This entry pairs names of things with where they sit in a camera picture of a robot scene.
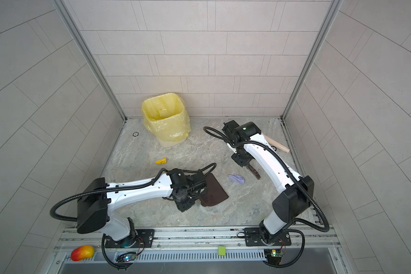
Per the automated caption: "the brown hand brush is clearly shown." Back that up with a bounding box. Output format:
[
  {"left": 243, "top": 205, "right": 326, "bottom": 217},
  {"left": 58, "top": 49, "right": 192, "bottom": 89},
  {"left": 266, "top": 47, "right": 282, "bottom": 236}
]
[{"left": 246, "top": 164, "right": 261, "bottom": 180}]

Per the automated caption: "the brown dustpan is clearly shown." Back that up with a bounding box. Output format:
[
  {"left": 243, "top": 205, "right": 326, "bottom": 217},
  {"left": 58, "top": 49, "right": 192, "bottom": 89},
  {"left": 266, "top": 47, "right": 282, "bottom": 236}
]
[{"left": 199, "top": 173, "right": 229, "bottom": 207}]

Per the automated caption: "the yellow-lined trash bin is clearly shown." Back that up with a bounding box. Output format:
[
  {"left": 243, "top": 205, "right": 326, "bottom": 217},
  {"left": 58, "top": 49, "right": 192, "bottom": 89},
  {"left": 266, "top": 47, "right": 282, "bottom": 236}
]
[{"left": 141, "top": 93, "right": 191, "bottom": 148}]

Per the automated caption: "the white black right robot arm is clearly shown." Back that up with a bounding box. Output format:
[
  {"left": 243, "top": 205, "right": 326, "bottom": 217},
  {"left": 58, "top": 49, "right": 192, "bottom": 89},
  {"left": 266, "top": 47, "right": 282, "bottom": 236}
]
[{"left": 203, "top": 121, "right": 330, "bottom": 244}]

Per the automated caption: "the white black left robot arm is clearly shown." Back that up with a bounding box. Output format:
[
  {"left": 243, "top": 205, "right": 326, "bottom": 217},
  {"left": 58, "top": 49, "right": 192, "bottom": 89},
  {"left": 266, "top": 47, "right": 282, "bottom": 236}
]
[{"left": 50, "top": 163, "right": 216, "bottom": 270}]

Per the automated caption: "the purple paper scrap far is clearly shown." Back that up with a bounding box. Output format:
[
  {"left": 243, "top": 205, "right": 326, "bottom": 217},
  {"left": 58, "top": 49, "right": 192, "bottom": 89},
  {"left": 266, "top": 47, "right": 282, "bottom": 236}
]
[{"left": 228, "top": 174, "right": 245, "bottom": 184}]

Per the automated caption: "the yellow paper scrap left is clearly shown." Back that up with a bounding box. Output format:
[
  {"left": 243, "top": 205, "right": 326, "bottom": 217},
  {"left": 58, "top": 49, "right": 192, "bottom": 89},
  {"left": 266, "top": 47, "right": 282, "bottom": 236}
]
[{"left": 155, "top": 158, "right": 167, "bottom": 164}]

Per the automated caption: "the beige wooden rolling pin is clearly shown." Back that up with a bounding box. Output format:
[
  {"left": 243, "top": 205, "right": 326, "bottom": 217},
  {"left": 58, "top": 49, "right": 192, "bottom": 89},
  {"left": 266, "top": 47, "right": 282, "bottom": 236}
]
[{"left": 264, "top": 135, "right": 290, "bottom": 153}]

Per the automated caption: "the left circuit board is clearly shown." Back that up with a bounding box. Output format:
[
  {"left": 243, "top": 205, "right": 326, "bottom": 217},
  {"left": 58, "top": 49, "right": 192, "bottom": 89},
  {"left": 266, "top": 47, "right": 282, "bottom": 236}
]
[{"left": 116, "top": 252, "right": 137, "bottom": 263}]

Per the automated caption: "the circuit board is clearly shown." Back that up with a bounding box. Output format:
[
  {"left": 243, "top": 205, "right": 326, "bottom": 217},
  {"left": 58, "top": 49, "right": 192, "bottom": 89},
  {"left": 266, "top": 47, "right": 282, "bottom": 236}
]
[
  {"left": 264, "top": 250, "right": 284, "bottom": 266},
  {"left": 116, "top": 252, "right": 137, "bottom": 263}
]

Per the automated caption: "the right circuit board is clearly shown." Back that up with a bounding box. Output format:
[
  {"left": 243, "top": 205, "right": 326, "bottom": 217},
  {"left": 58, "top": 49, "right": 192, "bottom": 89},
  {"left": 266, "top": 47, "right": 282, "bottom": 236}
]
[{"left": 264, "top": 250, "right": 284, "bottom": 266}]

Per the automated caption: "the red yellow mango toy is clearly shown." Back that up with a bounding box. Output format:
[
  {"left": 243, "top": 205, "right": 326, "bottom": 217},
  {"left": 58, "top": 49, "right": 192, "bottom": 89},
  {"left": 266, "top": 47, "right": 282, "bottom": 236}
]
[{"left": 70, "top": 245, "right": 95, "bottom": 261}]

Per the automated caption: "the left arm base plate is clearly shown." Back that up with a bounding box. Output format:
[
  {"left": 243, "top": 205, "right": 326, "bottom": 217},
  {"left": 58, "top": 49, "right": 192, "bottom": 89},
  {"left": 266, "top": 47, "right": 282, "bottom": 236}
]
[{"left": 105, "top": 229, "right": 155, "bottom": 248}]

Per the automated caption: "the aluminium front rail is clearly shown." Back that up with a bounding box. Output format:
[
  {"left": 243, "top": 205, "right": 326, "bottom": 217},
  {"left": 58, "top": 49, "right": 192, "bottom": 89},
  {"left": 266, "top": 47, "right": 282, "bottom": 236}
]
[{"left": 54, "top": 225, "right": 341, "bottom": 263}]

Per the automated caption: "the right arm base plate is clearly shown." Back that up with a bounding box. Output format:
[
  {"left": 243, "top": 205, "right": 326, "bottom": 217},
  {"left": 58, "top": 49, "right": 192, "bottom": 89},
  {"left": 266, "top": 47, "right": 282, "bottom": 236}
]
[{"left": 236, "top": 227, "right": 292, "bottom": 247}]

